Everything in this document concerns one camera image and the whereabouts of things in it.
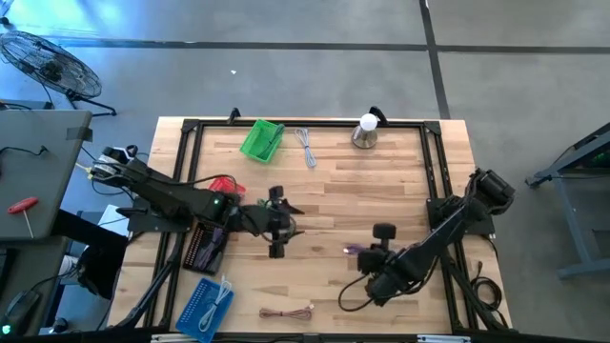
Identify white bulb brass lamp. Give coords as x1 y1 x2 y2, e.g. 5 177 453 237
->
351 112 380 150

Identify black plastic basket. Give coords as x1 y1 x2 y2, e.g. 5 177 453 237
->
183 221 231 276

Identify white paper sheet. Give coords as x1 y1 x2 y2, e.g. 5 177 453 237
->
97 203 131 234

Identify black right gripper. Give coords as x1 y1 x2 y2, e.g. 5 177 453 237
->
356 222 397 292

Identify red-handled T hex key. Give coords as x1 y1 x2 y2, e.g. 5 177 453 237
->
7 197 39 239

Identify pinkish-brown USB cable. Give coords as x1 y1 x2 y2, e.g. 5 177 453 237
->
258 304 315 321

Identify blue plastic basket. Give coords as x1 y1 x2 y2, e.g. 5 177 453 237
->
174 277 235 343

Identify red plastic basket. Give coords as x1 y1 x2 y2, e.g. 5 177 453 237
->
208 175 248 199

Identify coiled black cable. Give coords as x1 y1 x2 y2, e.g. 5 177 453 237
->
469 259 505 316

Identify black cable bundle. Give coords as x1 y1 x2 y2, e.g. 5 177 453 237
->
112 232 186 331
440 235 509 331

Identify blue-grey metal cart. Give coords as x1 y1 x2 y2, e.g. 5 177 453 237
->
525 121 610 280

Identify white USB cable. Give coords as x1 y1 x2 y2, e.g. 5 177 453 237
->
294 127 318 170
197 274 234 333

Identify grey side table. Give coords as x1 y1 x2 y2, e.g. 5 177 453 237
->
0 109 92 242

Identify dark grey desk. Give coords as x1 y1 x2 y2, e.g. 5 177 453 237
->
0 235 71 334

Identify black computer mouse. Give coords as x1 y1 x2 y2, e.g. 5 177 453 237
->
3 289 42 328

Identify black aluminium table frame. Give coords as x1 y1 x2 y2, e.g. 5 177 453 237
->
142 117 511 334

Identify green plastic basket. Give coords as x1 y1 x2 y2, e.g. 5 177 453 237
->
239 118 286 165

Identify black floor fan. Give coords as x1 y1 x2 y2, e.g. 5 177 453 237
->
0 30 118 118

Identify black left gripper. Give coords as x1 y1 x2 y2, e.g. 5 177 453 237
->
245 185 306 260

